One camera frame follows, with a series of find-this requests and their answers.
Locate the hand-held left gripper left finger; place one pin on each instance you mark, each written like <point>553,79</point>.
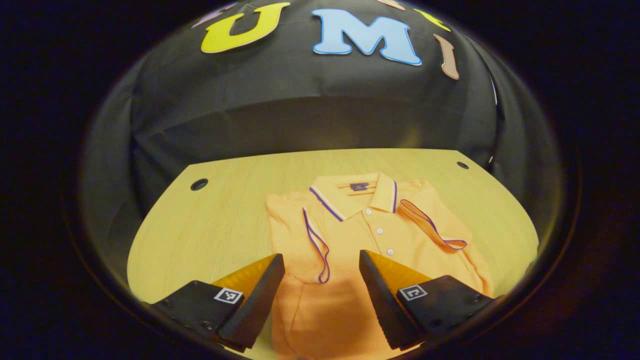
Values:
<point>257,300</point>

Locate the orange T-shirt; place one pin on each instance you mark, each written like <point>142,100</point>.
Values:
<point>360,235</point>

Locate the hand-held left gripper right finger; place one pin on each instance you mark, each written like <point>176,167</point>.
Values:
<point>382,300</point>

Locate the black backdrop cloth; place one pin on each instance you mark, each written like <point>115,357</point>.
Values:
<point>300,100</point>

